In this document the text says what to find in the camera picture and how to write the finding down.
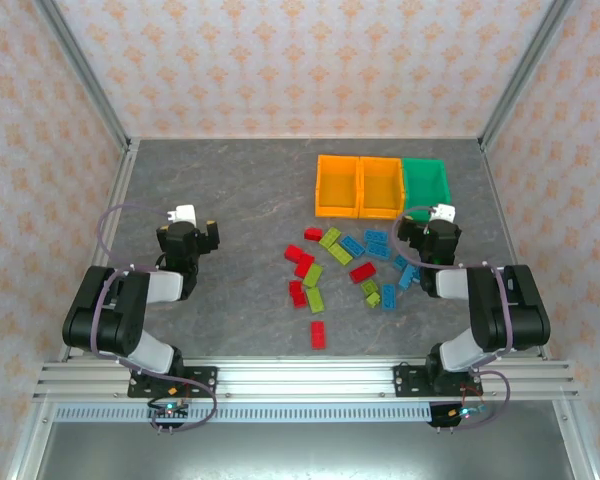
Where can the small lime green lego brick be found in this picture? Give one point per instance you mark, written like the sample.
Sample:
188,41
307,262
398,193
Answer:
373,299
369,287

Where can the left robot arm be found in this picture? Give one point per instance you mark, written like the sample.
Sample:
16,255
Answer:
115,315

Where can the orange plastic bin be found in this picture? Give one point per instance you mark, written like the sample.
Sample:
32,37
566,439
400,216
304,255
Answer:
332,212
380,214

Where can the green plastic bin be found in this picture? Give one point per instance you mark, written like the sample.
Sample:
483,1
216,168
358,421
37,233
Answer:
425,175

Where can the small circuit board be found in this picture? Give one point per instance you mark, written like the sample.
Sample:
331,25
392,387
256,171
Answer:
170,411
462,412

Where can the grey metal panel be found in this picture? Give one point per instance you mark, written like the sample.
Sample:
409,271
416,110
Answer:
305,455

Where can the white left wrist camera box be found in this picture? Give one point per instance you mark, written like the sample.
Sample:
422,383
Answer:
186,214

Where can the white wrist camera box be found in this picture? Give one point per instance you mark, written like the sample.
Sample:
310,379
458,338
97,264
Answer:
445,212
186,214

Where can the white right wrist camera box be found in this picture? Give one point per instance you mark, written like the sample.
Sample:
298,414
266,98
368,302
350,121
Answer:
445,212

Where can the aluminium table side rail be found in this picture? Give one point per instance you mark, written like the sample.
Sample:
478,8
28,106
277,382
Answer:
122,190
497,195

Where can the aluminium table back rail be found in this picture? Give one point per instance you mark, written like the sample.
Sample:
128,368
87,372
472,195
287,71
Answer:
230,137

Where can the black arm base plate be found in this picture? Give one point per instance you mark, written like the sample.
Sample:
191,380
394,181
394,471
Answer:
405,382
200,375

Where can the aluminium mounting rail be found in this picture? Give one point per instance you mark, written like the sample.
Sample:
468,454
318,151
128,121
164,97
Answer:
305,380

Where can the aluminium frame post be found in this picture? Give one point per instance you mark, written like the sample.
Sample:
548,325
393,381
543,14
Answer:
521,75
88,75

